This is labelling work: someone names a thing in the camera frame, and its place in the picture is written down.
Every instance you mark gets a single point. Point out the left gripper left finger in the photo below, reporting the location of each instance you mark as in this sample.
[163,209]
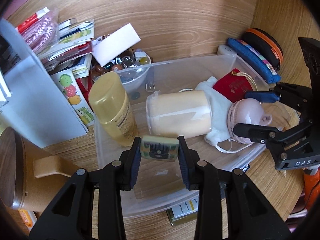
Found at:
[69,214]

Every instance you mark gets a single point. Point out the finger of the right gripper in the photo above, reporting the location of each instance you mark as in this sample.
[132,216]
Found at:
[262,96]
[264,134]

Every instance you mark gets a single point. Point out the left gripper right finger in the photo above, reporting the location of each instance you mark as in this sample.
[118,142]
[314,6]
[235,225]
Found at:
[249,214]

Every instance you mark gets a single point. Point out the pink round box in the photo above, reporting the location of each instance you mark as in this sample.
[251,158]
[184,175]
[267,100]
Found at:
[246,111]

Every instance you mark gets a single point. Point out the red drawstring pouch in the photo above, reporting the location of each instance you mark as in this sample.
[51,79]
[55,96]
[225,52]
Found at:
[235,85]

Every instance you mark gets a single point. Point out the dark green pump bottle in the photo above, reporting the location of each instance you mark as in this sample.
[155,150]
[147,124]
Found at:
[183,212]

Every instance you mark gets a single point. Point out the cream candle jar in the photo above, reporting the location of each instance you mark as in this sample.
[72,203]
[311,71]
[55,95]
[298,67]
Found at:
[186,113]

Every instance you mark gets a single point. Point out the small green patterned eraser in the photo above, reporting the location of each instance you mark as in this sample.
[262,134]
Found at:
[159,148]

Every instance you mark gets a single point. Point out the blue Max staples box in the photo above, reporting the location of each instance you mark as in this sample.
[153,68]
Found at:
[245,168]

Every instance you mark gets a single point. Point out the orange white tube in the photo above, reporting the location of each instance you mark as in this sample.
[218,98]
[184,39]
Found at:
[29,218]

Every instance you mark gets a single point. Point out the white cloth pouch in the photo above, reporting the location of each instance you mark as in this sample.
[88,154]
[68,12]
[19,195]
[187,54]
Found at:
[220,106]

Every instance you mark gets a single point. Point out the brown mug with lid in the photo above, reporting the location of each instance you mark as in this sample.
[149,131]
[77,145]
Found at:
[30,176]

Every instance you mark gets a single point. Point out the black orange zip case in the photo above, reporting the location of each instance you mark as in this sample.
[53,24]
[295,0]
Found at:
[266,45]

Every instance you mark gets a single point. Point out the blue colourful pouch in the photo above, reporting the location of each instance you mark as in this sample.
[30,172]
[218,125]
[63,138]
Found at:
[257,61]

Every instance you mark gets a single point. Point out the clear plastic storage bin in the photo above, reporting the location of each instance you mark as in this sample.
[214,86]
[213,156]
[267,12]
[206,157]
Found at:
[159,183]

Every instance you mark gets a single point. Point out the small white round case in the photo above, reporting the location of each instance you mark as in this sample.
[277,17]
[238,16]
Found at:
[226,50]

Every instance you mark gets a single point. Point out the white file holder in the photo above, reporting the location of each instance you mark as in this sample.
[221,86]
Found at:
[31,102]

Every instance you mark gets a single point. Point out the gold lotion bottle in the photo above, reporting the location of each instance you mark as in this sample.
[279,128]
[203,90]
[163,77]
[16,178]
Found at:
[110,103]

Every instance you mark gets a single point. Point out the sticker sheet with characters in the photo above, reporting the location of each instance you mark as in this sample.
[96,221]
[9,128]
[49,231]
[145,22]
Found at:
[66,82]

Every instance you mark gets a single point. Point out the glass bowl of trinkets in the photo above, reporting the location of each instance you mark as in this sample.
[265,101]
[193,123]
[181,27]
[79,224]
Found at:
[131,66]

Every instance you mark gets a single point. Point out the stack of booklets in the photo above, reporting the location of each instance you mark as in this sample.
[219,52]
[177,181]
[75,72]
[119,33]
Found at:
[75,41]

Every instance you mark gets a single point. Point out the white rectangular box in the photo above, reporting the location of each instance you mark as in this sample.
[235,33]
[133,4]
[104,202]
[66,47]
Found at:
[115,44]

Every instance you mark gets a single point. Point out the pink item in bag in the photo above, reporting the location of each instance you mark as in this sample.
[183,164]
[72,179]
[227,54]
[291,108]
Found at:
[44,33]

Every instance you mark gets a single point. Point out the red white tube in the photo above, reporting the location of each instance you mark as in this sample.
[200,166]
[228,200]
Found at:
[31,20]

